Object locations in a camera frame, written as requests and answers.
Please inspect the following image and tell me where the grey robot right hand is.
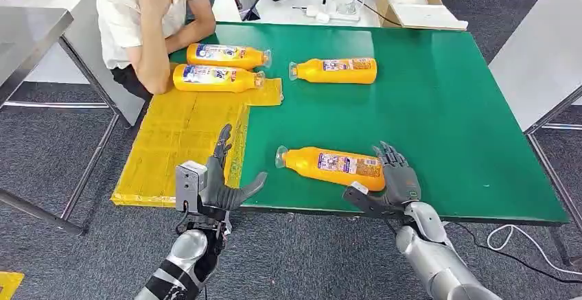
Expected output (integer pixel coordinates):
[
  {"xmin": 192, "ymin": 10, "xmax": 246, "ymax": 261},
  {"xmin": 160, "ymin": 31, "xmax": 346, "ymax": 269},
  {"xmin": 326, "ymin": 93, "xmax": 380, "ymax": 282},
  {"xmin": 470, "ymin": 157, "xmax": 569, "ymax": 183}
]
[{"xmin": 373, "ymin": 141, "xmax": 422, "ymax": 208}]

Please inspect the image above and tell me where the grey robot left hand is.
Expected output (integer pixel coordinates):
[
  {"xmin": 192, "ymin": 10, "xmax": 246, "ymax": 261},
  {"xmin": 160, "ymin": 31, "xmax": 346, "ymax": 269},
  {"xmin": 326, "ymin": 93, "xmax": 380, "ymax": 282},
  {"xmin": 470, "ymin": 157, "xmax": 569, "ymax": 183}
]
[{"xmin": 200, "ymin": 124, "xmax": 268, "ymax": 212}]

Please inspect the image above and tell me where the orange drink bottle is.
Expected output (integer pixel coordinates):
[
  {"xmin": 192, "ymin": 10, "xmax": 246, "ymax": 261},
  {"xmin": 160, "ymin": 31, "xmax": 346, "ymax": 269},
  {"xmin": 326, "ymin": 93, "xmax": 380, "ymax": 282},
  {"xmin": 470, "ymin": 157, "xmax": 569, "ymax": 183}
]
[
  {"xmin": 186, "ymin": 43, "xmax": 272, "ymax": 71},
  {"xmin": 275, "ymin": 145, "xmax": 386, "ymax": 192},
  {"xmin": 288, "ymin": 57, "xmax": 378, "ymax": 85},
  {"xmin": 172, "ymin": 63, "xmax": 266, "ymax": 93}
]

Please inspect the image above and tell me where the person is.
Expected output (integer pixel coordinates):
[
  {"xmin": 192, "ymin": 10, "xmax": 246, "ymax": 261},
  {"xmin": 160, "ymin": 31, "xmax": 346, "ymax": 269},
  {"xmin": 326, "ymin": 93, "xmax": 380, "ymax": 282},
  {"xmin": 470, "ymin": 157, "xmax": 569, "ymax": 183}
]
[{"xmin": 96, "ymin": 0, "xmax": 217, "ymax": 101}]

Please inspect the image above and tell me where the yellow sheet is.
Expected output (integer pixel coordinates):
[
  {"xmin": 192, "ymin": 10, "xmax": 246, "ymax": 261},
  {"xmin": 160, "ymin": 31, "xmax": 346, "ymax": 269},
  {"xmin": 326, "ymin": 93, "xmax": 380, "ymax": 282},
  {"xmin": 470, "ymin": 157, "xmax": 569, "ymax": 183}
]
[{"xmin": 110, "ymin": 63, "xmax": 284, "ymax": 208}]

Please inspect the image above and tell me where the green mat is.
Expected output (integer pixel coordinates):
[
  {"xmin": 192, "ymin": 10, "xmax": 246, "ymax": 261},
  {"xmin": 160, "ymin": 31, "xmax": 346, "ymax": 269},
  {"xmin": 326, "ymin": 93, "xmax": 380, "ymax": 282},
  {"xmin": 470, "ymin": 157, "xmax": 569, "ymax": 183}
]
[{"xmin": 169, "ymin": 21, "xmax": 570, "ymax": 225}]

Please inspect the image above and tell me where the white table grey side panel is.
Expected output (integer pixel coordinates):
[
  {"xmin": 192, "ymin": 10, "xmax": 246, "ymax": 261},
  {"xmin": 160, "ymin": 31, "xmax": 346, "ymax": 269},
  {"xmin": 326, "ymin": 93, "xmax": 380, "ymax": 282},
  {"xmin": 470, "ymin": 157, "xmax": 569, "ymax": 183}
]
[{"xmin": 0, "ymin": 0, "xmax": 146, "ymax": 127}]

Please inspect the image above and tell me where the steel table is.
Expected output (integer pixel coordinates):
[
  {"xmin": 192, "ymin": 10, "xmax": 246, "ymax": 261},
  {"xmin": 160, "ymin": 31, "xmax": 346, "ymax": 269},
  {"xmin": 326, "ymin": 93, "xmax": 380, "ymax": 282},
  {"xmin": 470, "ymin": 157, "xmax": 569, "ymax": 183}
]
[{"xmin": 0, "ymin": 6, "xmax": 120, "ymax": 238}]

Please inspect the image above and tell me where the white sheet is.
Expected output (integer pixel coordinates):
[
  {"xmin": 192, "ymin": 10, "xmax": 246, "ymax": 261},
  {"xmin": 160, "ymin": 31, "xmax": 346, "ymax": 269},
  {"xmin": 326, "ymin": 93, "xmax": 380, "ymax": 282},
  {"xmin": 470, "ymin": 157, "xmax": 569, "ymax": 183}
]
[{"xmin": 387, "ymin": 0, "xmax": 469, "ymax": 30}]

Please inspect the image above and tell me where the clear plastic bag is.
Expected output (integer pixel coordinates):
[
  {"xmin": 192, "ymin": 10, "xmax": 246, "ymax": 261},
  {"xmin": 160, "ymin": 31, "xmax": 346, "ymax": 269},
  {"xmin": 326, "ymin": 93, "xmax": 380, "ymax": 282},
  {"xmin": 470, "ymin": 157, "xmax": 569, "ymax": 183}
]
[{"xmin": 326, "ymin": 0, "xmax": 366, "ymax": 17}]

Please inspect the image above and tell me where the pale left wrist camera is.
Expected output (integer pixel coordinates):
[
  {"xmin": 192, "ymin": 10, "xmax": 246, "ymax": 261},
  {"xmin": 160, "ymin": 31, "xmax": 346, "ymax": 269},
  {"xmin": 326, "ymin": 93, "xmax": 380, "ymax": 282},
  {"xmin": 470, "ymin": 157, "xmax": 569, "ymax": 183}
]
[{"xmin": 174, "ymin": 161, "xmax": 209, "ymax": 216}]

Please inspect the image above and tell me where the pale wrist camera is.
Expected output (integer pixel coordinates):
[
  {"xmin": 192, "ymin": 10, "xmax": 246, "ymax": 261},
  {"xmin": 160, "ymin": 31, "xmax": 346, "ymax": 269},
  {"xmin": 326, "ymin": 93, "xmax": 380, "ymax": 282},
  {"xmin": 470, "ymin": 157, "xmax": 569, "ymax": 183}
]
[
  {"xmin": 342, "ymin": 181, "xmax": 395, "ymax": 220},
  {"xmin": 174, "ymin": 161, "xmax": 209, "ymax": 216}
]

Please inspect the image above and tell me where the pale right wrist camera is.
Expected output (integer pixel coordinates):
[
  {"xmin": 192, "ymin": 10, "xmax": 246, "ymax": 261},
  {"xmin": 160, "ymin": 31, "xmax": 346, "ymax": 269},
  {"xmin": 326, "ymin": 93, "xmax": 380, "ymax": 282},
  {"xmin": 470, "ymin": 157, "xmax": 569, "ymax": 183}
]
[{"xmin": 342, "ymin": 181, "xmax": 395, "ymax": 220}]

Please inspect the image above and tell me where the white floor cable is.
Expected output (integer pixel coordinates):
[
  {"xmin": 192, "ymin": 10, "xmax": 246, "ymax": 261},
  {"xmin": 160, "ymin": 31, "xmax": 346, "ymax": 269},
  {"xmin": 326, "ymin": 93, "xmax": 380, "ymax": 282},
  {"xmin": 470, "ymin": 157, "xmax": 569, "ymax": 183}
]
[{"xmin": 486, "ymin": 223, "xmax": 582, "ymax": 276}]

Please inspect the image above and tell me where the black floor cable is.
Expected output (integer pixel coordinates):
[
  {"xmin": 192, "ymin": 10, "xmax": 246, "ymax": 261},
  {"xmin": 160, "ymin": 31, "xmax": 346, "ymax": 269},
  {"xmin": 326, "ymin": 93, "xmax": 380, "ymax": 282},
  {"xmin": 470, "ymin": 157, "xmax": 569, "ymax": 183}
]
[{"xmin": 452, "ymin": 222, "xmax": 582, "ymax": 286}]

